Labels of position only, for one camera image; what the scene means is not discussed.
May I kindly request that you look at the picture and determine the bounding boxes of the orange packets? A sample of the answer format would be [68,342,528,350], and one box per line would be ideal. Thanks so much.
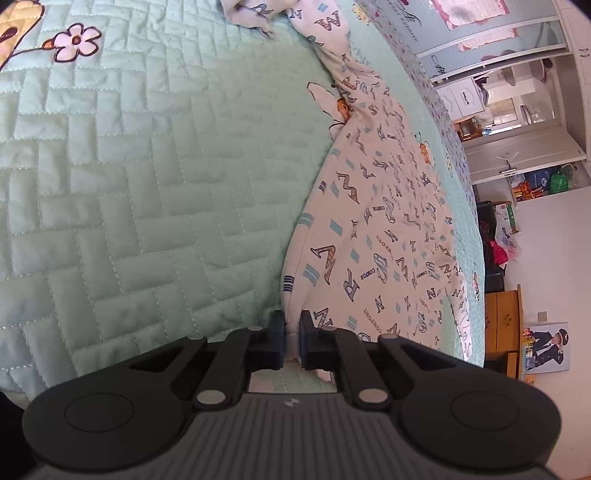
[515,180,543,201]

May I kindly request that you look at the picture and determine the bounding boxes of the blue sliding-door wardrobe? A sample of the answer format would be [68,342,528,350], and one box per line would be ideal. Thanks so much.
[369,0,573,84]

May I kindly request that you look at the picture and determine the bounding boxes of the wooden chair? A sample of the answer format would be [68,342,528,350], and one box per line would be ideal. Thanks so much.
[455,115,485,141]

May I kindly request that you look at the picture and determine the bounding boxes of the black chair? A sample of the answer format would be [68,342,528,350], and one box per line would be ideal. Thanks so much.
[475,200,509,294]

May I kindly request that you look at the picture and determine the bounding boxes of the green bee-print quilt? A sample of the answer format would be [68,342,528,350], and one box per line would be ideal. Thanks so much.
[0,0,490,411]

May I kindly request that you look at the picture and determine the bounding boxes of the white door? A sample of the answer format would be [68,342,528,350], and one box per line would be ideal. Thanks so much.
[464,127,587,183]

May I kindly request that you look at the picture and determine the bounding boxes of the green bag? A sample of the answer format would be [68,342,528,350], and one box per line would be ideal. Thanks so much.
[547,168,571,195]

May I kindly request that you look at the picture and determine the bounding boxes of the pink-edged poster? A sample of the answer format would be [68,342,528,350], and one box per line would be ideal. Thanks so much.
[429,0,511,31]

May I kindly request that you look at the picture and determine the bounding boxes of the cream letter-print shirt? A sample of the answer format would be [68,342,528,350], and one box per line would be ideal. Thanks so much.
[221,0,483,384]

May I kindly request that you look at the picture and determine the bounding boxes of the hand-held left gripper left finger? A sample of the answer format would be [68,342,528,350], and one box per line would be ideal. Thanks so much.
[128,309,286,412]

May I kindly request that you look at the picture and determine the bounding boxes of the green white carton box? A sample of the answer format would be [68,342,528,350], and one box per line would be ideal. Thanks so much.
[494,203,520,234]

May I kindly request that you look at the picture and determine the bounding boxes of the white drawer cabinet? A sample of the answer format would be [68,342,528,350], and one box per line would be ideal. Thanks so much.
[436,76,488,123]

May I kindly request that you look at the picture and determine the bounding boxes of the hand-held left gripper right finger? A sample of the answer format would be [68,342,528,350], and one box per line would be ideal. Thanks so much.
[299,310,455,411]

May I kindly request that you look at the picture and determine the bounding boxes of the uniformed portrait photo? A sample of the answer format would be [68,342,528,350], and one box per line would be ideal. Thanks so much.
[522,320,571,374]

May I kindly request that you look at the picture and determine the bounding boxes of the white plastic bag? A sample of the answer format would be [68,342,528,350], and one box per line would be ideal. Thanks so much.
[496,228,522,252]

